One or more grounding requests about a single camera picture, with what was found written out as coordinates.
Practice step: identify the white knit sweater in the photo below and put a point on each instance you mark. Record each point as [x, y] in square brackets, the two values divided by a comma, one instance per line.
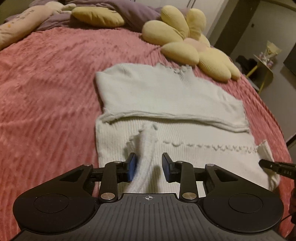
[151, 110]

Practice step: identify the purple duvet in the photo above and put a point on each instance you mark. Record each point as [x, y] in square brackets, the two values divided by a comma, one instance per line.
[134, 14]

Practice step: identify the pink ribbed bed blanket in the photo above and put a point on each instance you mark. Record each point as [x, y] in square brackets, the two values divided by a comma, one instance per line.
[50, 103]

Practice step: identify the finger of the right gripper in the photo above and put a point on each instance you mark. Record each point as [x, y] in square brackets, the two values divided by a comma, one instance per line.
[284, 169]

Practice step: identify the cream plush long pillow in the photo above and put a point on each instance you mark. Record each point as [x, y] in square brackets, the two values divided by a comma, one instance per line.
[23, 24]

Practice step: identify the flower bouquet on table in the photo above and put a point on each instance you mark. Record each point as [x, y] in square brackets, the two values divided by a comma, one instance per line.
[268, 57]

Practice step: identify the yellow flower shaped pillow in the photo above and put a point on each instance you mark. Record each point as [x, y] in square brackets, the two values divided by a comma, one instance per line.
[181, 39]

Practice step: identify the yellow legged side table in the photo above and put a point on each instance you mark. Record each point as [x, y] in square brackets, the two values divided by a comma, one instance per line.
[264, 78]

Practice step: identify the small yellow cushion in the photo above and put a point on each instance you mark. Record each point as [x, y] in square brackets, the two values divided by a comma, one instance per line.
[98, 16]

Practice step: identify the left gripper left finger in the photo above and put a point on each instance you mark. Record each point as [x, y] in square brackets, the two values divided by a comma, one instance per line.
[125, 170]

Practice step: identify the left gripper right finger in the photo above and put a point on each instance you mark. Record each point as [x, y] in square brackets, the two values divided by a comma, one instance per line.
[172, 170]

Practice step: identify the dark object on table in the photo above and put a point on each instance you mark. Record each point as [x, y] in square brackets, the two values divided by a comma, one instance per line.
[246, 64]

